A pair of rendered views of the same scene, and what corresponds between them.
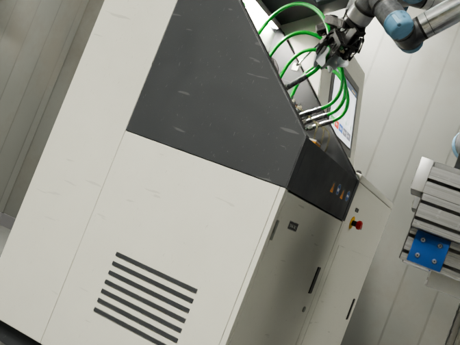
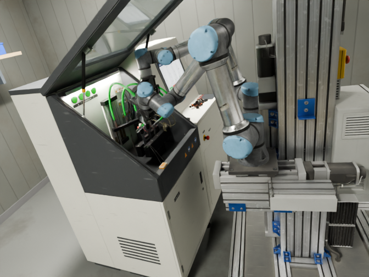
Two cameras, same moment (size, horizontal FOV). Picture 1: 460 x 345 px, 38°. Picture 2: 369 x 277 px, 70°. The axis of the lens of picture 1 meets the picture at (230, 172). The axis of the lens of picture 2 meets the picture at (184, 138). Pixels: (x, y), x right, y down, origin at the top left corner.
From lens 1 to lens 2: 1.26 m
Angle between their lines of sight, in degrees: 28
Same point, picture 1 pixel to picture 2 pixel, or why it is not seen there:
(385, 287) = not seen: hidden behind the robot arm
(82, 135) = (70, 198)
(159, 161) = (106, 202)
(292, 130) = (149, 178)
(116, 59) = (57, 165)
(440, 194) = (229, 187)
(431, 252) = (238, 205)
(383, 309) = not seen: hidden behind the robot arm
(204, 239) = (144, 227)
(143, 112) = (85, 184)
